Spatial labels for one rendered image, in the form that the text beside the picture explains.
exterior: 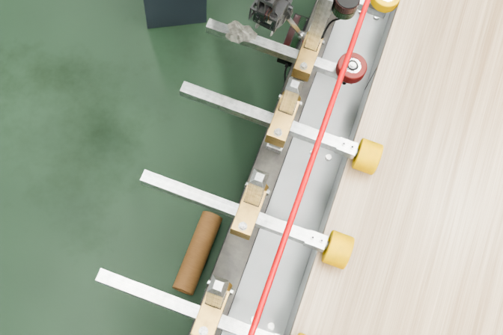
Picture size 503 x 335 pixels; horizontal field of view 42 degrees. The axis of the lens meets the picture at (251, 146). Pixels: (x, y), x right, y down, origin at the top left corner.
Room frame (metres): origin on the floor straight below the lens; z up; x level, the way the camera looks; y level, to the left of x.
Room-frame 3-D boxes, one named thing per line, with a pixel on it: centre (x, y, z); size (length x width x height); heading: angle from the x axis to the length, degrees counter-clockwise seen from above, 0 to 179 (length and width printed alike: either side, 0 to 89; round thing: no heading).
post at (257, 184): (0.44, -0.03, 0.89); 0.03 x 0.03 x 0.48; 82
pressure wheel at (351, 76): (0.88, -0.22, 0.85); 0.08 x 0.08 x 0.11
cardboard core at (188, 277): (0.46, 0.11, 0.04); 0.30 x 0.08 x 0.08; 172
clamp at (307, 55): (0.91, -0.10, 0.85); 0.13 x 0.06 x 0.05; 172
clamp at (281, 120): (0.67, -0.06, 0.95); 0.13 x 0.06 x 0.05; 172
